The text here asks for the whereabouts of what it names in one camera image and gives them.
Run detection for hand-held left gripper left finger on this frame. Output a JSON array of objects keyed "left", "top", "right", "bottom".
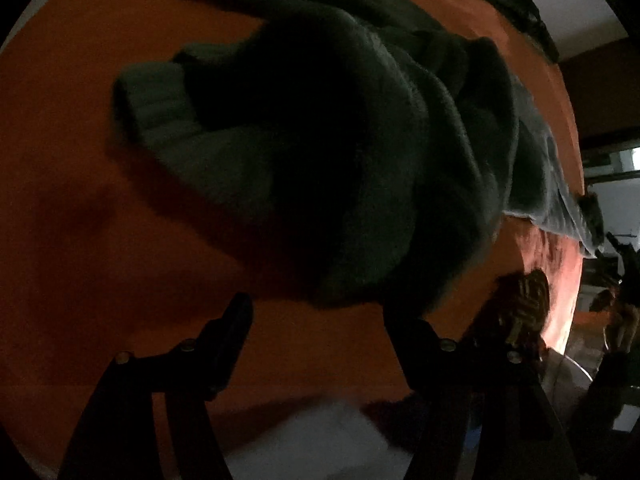
[{"left": 57, "top": 292, "right": 253, "bottom": 480}]

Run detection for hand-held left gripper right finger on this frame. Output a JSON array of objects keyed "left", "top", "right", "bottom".
[{"left": 382, "top": 307, "right": 581, "bottom": 480}]

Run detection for dark green sweater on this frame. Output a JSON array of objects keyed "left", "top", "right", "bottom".
[{"left": 114, "top": 0, "right": 606, "bottom": 311}]

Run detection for black folded clothes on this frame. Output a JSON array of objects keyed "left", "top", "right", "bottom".
[{"left": 440, "top": 0, "right": 561, "bottom": 63}]

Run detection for patterned dark cloth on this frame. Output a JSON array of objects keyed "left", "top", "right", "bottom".
[{"left": 470, "top": 270, "right": 551, "bottom": 356}]

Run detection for orange blanket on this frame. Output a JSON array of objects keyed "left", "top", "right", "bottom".
[{"left": 0, "top": 0, "right": 586, "bottom": 480}]

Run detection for dark brown wooden door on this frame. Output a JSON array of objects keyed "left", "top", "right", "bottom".
[{"left": 557, "top": 37, "right": 640, "bottom": 141}]

